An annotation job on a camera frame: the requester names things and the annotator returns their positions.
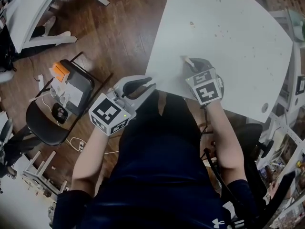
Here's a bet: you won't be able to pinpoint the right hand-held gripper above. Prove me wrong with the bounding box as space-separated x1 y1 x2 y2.
185 58 226 105

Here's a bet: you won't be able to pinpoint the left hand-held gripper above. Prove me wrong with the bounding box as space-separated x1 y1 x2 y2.
88 75 157 137

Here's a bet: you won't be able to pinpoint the white cleaning wipe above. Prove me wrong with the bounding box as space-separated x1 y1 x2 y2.
180 55 195 68

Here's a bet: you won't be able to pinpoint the person's right forearm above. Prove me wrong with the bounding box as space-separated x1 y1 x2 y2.
205 101 246 188

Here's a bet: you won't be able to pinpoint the person's left forearm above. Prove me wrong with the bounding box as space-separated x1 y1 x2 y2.
71 125 115 198

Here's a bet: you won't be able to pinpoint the white table with crumbs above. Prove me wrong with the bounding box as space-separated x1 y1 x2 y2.
144 0 294 124

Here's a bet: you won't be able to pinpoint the person's black trousers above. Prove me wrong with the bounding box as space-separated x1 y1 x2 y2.
130 89 203 143

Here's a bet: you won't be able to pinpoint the white paper sheet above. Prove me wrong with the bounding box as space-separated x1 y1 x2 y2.
65 82 84 105

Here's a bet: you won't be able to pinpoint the orange box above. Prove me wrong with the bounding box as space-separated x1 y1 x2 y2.
52 62 70 83

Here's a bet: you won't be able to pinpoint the black pouch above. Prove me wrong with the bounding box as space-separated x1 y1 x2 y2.
51 102 69 123

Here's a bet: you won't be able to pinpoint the white shelf desk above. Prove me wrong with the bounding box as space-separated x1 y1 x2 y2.
269 8 305 113

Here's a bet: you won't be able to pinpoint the black folding chair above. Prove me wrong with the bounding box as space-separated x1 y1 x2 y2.
25 52 114 146

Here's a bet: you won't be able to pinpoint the person's navy shirt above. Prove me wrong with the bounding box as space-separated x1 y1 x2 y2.
53 125 266 229

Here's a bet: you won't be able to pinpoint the black framed picture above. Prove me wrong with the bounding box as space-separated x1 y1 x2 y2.
295 75 305 96

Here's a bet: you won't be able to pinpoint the small white table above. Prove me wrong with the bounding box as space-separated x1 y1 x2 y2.
5 0 111 55

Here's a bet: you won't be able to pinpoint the grey handheld device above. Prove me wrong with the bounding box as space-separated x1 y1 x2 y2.
0 117 14 152

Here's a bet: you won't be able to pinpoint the large white table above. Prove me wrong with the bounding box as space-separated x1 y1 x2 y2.
0 175 59 229

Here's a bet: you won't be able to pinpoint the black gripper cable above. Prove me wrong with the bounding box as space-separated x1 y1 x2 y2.
199 104 215 162

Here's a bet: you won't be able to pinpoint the white floor cable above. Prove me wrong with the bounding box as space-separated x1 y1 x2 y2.
65 136 120 155

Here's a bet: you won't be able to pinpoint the white chest strap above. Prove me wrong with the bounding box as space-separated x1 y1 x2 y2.
223 200 245 229

